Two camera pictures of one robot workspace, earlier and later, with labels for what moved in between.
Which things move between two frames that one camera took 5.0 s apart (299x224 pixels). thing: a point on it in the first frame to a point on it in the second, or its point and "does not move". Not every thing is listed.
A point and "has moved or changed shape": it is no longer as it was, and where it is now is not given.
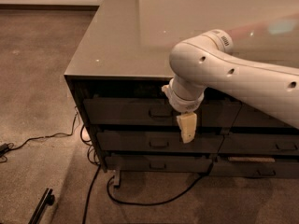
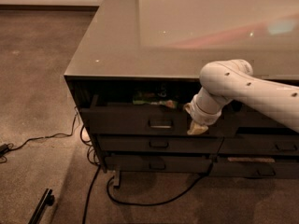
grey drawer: (158, 112) has moved or changed shape
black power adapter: (4, 148) does not move
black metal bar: (48, 199) does not move
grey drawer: (260, 144) does not move
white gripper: (187, 105) to (202, 115)
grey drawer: (158, 163) does not move
